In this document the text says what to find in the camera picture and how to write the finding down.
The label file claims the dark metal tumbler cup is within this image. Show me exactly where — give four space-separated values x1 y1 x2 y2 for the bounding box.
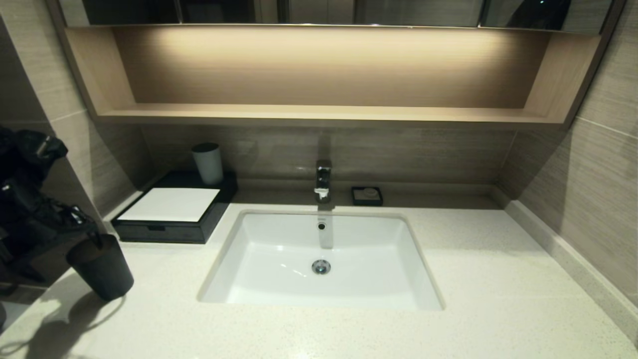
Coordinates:
66 234 134 302

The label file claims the black box drawer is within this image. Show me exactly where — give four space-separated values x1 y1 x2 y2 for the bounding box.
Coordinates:
113 221 203 245

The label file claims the black storage box housing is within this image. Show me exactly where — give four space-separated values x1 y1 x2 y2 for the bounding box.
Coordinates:
111 171 238 245

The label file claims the grey white cup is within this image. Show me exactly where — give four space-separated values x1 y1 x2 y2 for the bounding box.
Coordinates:
192 143 223 185

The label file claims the chrome faucet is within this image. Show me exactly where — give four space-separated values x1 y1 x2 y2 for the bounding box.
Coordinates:
314 160 333 202

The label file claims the black soap dish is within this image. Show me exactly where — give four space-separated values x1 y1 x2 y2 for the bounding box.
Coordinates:
351 186 384 206

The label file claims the white ceramic sink basin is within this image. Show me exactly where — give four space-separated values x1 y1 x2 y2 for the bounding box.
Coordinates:
197 209 445 312

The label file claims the mirror cabinet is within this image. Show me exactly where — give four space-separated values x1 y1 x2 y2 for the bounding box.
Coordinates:
55 0 619 33

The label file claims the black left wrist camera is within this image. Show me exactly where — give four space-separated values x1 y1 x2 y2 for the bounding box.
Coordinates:
10 131 69 180

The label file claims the wooden wall shelf niche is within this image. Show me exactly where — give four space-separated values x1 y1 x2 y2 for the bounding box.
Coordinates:
45 22 624 130

